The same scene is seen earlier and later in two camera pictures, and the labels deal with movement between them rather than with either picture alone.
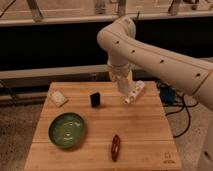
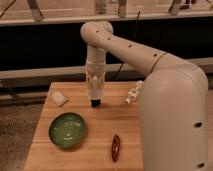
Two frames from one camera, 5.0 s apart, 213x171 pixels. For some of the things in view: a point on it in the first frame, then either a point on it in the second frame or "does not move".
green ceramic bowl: [66, 130] does not move
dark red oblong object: [115, 147] does not move
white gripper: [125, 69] to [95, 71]
